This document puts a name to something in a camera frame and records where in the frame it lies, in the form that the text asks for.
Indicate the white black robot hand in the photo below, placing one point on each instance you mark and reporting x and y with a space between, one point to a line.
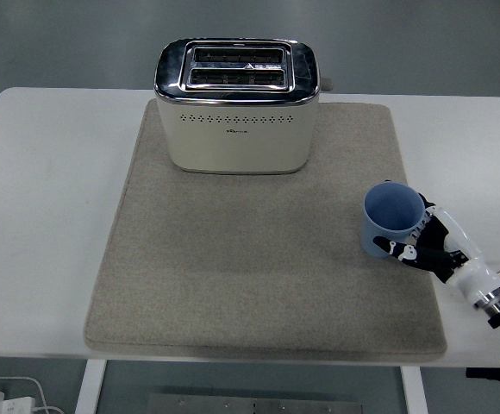
474 276

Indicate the light blue plastic cup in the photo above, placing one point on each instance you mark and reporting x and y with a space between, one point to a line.
388 211

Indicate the white table leg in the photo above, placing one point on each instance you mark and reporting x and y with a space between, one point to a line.
414 390
88 388

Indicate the beige fabric table mat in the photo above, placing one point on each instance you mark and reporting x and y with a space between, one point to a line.
250 276

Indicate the grey metal plate with screws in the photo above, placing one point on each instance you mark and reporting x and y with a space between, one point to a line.
254 405

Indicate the cream chrome two-slot toaster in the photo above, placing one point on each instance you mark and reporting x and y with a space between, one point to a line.
237 138

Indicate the white power strip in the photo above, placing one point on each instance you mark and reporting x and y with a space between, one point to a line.
4 403

